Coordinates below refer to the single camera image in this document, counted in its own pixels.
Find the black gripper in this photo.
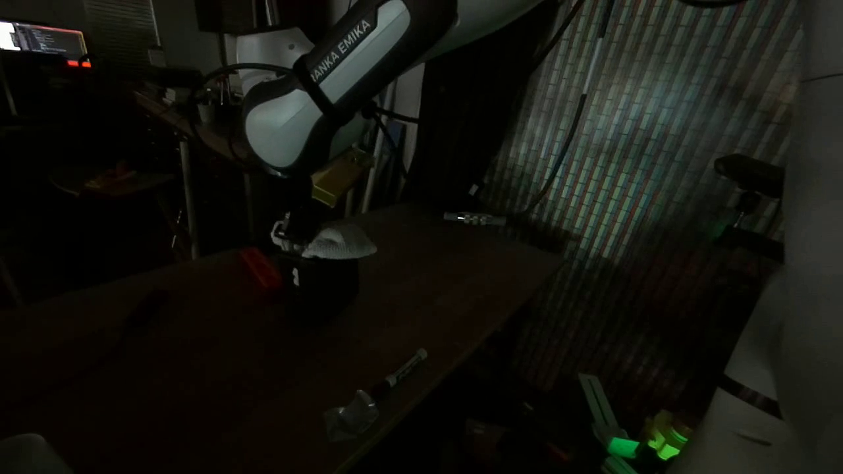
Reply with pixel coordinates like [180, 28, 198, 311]
[267, 168, 335, 259]

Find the dark cup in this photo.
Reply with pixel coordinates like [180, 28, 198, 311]
[281, 250, 363, 326]

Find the red block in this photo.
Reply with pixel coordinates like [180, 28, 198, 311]
[234, 247, 284, 292]

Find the wooden background desk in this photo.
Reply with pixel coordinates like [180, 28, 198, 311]
[128, 86, 257, 260]

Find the silver tipped black pen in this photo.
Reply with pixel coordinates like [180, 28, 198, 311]
[365, 346, 433, 404]

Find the crumpled clear plastic wrapper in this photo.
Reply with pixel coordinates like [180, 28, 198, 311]
[319, 389, 383, 443]

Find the lit computer monitor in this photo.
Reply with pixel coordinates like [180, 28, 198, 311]
[0, 18, 91, 64]

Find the white cup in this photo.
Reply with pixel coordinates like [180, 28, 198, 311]
[0, 430, 76, 474]

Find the green plastic tool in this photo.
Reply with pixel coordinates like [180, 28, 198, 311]
[602, 410, 696, 468]

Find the yellowish wrist camera mount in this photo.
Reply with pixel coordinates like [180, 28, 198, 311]
[309, 147, 377, 211]

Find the black cable with inline connector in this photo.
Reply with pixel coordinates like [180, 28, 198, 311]
[439, 0, 617, 232]

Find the black camera on stand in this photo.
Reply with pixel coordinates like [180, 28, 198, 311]
[712, 152, 787, 213]

